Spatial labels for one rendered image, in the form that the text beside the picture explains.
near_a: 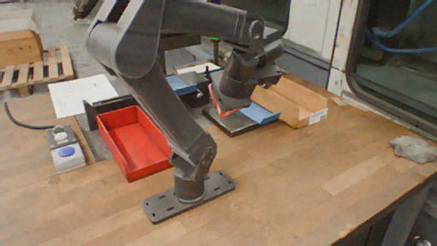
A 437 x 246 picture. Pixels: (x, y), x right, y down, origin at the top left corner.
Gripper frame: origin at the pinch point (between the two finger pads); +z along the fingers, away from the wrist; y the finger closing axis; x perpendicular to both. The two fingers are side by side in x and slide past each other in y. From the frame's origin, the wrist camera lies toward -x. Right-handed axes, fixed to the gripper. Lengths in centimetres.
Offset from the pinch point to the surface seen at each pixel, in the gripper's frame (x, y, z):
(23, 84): 77, 202, 218
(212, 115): -4.4, 7.3, 14.2
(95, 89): 25, 41, 37
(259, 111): -17.8, 4.0, 11.2
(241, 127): -8.6, -1.0, 9.4
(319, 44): -59, 29, 13
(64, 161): 37.1, 1.7, 12.2
